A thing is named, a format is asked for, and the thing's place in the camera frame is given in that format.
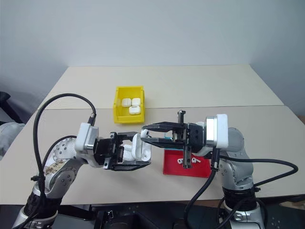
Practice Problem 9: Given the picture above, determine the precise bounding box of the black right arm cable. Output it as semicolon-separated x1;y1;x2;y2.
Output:
184;147;299;229

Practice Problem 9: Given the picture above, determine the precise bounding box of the black chair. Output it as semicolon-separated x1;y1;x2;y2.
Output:
0;91;27;125

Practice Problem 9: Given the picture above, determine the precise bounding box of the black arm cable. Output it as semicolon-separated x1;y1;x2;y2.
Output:
184;147;299;229
30;93;97;229

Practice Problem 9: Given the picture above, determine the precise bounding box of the grey cloth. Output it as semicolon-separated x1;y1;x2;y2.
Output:
0;122;26;159

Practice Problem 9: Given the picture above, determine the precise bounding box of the yellow plastic bin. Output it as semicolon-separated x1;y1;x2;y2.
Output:
112;85;146;125

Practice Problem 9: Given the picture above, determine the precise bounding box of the red flat tray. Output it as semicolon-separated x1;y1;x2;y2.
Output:
163;148;212;178

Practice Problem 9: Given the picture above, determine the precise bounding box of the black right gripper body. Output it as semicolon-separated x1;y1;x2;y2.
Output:
172;109;206;169

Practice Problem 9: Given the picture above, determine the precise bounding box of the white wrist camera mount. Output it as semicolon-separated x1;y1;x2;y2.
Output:
74;122;100;167
194;114;229;158

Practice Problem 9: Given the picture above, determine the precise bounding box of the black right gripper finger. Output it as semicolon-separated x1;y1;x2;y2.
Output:
140;137;185;150
142;121;184;134

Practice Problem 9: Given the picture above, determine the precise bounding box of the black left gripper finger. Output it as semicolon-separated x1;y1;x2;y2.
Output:
112;159;153;172
116;131;142;142

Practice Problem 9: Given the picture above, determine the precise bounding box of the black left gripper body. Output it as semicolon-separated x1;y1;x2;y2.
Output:
94;131;125;171

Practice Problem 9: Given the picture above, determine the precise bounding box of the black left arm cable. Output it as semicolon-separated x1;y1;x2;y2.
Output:
30;93;97;229

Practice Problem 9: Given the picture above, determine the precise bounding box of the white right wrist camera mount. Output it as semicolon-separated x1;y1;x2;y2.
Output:
194;114;229;158

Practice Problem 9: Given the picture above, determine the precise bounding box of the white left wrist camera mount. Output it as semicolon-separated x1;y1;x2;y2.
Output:
74;122;100;167

